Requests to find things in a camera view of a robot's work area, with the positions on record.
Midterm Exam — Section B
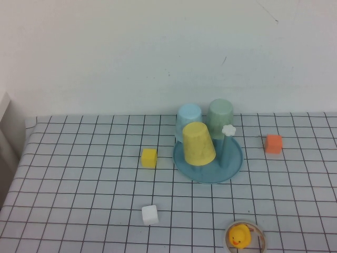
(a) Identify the yellow plastic cup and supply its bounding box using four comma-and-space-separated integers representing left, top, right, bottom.
182, 121, 217, 167

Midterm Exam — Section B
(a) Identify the light blue plastic cup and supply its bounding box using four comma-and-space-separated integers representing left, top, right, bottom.
175, 103, 203, 143

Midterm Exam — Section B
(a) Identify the pale green plastic cup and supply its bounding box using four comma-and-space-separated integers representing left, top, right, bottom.
205, 98, 235, 141

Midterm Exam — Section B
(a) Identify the teal cup stand tray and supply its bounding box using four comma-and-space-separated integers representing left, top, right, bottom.
172, 124, 244, 185

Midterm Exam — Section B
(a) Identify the yellow foam cube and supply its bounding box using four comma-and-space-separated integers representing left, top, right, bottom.
141, 148, 158, 168

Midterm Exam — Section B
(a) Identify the white foam cube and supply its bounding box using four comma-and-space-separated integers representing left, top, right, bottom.
141, 204, 160, 226

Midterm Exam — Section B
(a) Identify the orange foam cube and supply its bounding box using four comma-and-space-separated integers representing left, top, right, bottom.
264, 134, 284, 154

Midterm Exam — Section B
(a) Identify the grey black-grid tablecloth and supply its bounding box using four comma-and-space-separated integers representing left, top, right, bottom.
0, 112, 337, 253

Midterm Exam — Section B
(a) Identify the clear tape roll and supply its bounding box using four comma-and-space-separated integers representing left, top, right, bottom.
223, 219, 267, 253

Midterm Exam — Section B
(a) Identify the yellow rubber duck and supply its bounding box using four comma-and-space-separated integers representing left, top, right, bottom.
227, 224, 252, 249

